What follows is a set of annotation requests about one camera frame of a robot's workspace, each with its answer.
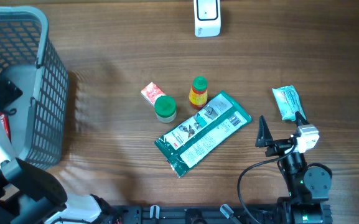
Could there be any green lidded round jar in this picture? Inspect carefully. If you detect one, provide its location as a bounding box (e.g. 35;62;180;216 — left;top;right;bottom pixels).
154;95;177;123

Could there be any black right camera cable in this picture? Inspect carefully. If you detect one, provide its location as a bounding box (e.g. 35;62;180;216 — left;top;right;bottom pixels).
236;136;299;224

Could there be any pale green plastic pouch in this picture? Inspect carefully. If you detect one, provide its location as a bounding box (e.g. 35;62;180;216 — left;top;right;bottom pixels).
272;85;306;121

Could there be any red snack stick packet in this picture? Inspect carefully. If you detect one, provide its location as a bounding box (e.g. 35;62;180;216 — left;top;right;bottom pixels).
0;111;11;141

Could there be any black mounting rail base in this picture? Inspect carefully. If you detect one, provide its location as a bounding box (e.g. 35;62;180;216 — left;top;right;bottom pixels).
114;203;333;224

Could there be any green white sachet packet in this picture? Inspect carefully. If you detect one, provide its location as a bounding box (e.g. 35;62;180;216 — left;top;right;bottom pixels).
155;91;252;178

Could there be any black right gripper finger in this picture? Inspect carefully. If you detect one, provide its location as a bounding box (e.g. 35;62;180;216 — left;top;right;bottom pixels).
255;115;273;147
295;111;310;127

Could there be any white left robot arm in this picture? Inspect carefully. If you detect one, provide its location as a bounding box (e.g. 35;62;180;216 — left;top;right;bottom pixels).
0;80;122;223

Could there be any red yellow green-capped bottle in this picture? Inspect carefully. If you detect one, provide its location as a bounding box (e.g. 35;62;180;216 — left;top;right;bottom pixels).
189;76;208;110

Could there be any small orange white box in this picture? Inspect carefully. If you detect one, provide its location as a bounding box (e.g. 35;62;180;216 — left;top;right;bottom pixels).
141;82;166;106

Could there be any grey plastic mesh basket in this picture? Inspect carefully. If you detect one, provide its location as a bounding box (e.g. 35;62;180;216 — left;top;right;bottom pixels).
0;6;70;170

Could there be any white barcode scanner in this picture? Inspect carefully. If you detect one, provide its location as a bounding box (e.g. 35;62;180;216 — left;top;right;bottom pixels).
193;0;221;37

